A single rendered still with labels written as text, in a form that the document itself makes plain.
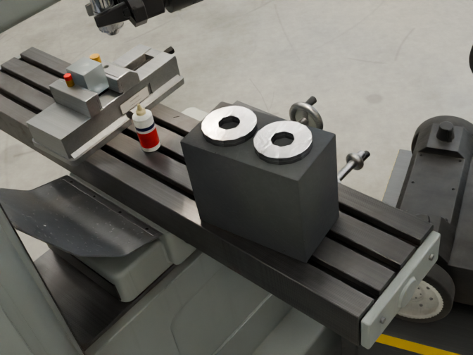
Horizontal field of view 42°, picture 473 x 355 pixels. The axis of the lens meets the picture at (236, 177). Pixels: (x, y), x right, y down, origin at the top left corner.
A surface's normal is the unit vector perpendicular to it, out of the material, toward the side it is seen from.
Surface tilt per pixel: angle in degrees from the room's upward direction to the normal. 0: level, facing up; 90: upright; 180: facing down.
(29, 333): 88
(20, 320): 88
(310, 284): 0
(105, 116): 90
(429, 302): 90
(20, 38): 0
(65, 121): 0
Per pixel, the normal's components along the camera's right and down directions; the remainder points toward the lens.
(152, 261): 0.75, 0.36
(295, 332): -0.14, -0.73
